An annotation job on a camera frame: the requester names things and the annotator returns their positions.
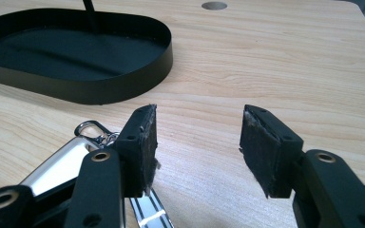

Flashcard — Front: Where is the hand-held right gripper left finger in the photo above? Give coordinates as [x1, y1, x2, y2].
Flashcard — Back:
[113, 104, 160, 198]

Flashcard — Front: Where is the black key rack with tray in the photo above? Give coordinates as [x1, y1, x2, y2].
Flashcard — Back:
[0, 0, 174, 105]

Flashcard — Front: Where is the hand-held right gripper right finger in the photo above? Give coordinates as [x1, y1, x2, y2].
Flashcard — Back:
[240, 104, 304, 200]

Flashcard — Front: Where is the silver keychain with clasp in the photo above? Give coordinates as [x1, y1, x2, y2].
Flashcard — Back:
[20, 119, 175, 228]

